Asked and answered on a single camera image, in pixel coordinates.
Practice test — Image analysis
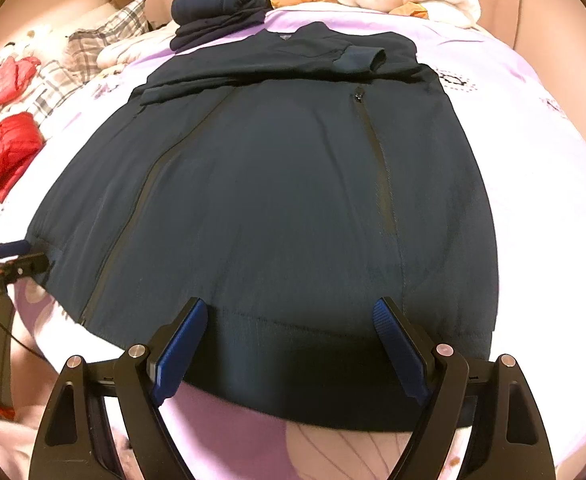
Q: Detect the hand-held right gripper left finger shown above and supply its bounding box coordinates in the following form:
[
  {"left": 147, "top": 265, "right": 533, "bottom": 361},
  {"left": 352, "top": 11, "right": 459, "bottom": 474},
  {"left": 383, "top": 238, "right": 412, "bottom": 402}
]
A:
[{"left": 29, "top": 297, "right": 209, "bottom": 480}]

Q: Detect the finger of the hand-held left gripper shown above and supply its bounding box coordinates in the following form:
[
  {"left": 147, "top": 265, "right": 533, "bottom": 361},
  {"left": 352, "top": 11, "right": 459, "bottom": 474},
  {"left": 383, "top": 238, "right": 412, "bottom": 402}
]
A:
[
  {"left": 3, "top": 255, "right": 50, "bottom": 278},
  {"left": 0, "top": 240, "right": 32, "bottom": 258}
]

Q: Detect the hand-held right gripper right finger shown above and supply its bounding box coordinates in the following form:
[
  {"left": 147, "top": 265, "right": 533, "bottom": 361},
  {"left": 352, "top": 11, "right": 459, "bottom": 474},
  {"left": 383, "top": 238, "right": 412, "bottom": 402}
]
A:
[{"left": 373, "top": 296, "right": 556, "bottom": 480}]

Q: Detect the navy zip jacket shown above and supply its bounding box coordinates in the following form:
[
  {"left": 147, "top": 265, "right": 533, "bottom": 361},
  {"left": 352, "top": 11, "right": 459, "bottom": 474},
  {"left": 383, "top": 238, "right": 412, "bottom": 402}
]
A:
[{"left": 25, "top": 22, "right": 501, "bottom": 433}]

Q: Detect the stack of folded navy clothes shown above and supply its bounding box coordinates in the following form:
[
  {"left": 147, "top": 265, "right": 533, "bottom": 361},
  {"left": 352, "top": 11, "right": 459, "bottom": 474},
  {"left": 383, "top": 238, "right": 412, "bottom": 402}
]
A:
[{"left": 169, "top": 0, "right": 276, "bottom": 52}]

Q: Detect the red down jacket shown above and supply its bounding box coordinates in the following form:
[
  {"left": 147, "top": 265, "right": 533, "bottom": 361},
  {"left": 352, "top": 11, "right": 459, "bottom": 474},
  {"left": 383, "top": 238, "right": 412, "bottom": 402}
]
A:
[
  {"left": 0, "top": 56, "right": 41, "bottom": 128},
  {"left": 0, "top": 112, "right": 44, "bottom": 201}
]

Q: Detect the plaid pillow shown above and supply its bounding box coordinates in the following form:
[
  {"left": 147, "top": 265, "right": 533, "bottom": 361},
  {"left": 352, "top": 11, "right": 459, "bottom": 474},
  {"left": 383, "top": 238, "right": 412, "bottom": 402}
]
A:
[
  {"left": 3, "top": 60, "right": 98, "bottom": 126},
  {"left": 68, "top": 0, "right": 151, "bottom": 68}
]

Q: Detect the purple floral bed sheet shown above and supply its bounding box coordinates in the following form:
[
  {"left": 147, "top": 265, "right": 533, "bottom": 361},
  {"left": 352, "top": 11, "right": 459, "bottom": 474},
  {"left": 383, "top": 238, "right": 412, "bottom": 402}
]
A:
[{"left": 0, "top": 7, "right": 586, "bottom": 480}]

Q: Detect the grey quilt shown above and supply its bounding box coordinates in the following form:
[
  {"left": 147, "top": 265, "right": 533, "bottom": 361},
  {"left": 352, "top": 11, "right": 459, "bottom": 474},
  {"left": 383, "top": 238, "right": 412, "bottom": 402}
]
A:
[{"left": 98, "top": 25, "right": 174, "bottom": 68}]

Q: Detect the black cable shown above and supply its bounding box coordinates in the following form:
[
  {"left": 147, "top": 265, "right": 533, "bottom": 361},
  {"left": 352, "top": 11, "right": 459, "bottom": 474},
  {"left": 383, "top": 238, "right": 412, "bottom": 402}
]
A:
[{"left": 0, "top": 310, "right": 48, "bottom": 361}]

